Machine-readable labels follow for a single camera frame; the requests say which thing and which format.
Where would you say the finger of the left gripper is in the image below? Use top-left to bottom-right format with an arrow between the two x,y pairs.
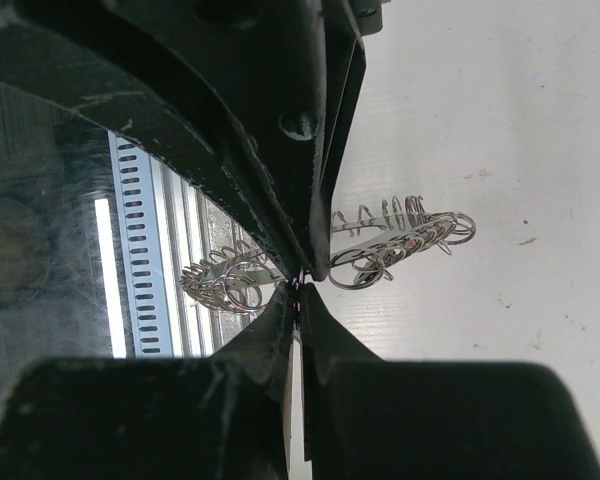
0,19 -> 300,277
9,1 -> 366,280

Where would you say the white slotted cable duct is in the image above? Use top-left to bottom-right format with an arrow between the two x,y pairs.
108,132 -> 175,358

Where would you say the metal disc with keyrings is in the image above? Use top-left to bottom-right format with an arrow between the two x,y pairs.
178,192 -> 477,316

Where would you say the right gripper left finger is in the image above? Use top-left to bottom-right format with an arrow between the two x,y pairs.
0,285 -> 296,479

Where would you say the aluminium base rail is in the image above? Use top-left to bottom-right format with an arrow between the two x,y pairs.
150,158 -> 256,357

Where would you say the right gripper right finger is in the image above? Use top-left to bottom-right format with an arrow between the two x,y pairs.
298,284 -> 600,479

